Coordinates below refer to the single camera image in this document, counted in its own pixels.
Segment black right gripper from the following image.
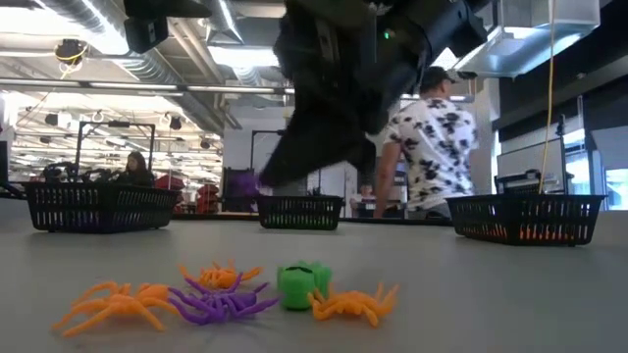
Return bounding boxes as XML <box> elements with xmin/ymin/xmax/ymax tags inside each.
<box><xmin>259</xmin><ymin>0</ymin><xmax>434</xmax><ymax>188</ymax></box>

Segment silver round air duct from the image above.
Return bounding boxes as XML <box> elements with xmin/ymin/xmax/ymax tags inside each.
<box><xmin>38</xmin><ymin>0</ymin><xmax>227</xmax><ymax>133</ymax></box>

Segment black ceiling cable reel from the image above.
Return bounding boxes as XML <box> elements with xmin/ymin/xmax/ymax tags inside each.
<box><xmin>53</xmin><ymin>37</ymin><xmax>89</xmax><ymax>68</ymax></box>

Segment black plastic slotted basket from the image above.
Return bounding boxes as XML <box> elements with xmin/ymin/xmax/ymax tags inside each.
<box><xmin>445</xmin><ymin>193</ymin><xmax>608</xmax><ymax>247</ymax></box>
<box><xmin>22</xmin><ymin>180</ymin><xmax>183</xmax><ymax>234</ymax></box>
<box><xmin>256</xmin><ymin>194</ymin><xmax>345</xmax><ymax>231</ymax></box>

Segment black metal rig frame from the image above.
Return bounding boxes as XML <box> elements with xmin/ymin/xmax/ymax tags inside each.
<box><xmin>73</xmin><ymin>121</ymin><xmax>156</xmax><ymax>183</ymax></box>
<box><xmin>250</xmin><ymin>128</ymin><xmax>287</xmax><ymax>173</ymax></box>

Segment yellow hanging cable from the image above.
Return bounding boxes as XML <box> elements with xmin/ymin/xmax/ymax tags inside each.
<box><xmin>538</xmin><ymin>0</ymin><xmax>558</xmax><ymax>195</ymax></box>

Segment person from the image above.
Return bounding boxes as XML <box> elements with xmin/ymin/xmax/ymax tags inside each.
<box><xmin>372</xmin><ymin>66</ymin><xmax>480</xmax><ymax>221</ymax></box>
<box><xmin>117</xmin><ymin>150</ymin><xmax>156</xmax><ymax>187</ymax></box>

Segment red storage bins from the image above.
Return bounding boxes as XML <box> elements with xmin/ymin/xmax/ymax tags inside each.
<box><xmin>155</xmin><ymin>174</ymin><xmax>221</xmax><ymax>215</ymax></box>

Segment long ceiling light bar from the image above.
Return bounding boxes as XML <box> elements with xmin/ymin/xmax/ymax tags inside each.
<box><xmin>0</xmin><ymin>76</ymin><xmax>475</xmax><ymax>103</ymax></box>

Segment silver rectangular air duct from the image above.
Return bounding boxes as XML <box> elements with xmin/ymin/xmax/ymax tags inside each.
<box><xmin>453</xmin><ymin>0</ymin><xmax>602</xmax><ymax>79</ymax></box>

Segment grey office machine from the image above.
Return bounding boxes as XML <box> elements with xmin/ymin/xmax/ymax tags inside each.
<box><xmin>494</xmin><ymin>169</ymin><xmax>573</xmax><ymax>196</ymax></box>

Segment black cabinet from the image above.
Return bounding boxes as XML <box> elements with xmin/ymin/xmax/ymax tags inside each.
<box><xmin>221</xmin><ymin>166</ymin><xmax>259</xmax><ymax>213</ymax></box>

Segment black aluminium table frame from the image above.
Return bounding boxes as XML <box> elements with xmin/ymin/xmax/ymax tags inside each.
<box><xmin>171</xmin><ymin>210</ymin><xmax>452</xmax><ymax>227</ymax></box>

